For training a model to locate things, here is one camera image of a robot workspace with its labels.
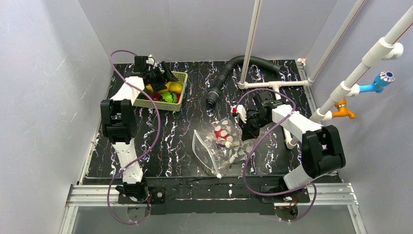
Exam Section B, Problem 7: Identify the aluminium frame rail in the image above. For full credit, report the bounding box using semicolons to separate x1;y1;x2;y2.
60;182;367;234

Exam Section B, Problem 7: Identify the clear zip top bag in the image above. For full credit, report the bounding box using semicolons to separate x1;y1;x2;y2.
192;117;257;178

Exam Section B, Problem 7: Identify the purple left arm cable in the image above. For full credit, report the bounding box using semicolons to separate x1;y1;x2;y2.
106;50;162;225

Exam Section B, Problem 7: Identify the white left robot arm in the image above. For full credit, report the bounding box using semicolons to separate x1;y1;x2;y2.
100;55;177;202

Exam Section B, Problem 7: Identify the black corrugated hose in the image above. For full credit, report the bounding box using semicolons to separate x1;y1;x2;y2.
206;55;282;110

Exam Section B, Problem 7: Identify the yellow fake banana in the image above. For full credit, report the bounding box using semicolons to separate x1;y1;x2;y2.
145;82;171;94

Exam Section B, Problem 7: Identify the white PVC pipe frame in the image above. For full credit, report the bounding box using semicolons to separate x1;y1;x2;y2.
238;0;413;150

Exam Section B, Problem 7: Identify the green plastic basket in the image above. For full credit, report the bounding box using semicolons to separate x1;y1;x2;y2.
145;72;188;112

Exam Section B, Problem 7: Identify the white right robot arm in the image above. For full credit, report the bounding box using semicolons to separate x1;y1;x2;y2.
231;88;346;196

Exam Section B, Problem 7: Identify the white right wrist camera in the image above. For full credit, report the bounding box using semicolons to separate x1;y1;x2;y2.
231;105;247;123

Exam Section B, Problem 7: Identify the blue tap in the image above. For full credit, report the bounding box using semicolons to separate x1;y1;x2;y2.
359;71;395;93

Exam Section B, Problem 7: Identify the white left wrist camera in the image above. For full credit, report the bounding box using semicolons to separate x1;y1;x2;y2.
147;55;157;70

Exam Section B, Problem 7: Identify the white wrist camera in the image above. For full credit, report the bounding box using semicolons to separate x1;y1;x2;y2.
147;55;157;70
231;105;247;123

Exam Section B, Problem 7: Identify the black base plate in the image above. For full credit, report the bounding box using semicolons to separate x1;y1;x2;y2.
118;176;310;215

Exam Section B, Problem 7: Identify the orange tap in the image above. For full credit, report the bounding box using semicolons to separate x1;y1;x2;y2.
332;98;356;119

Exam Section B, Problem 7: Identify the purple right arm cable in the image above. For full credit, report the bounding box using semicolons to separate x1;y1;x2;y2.
234;88;318;223

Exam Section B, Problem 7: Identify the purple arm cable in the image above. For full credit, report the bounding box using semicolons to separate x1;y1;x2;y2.
106;50;162;225
234;88;318;223

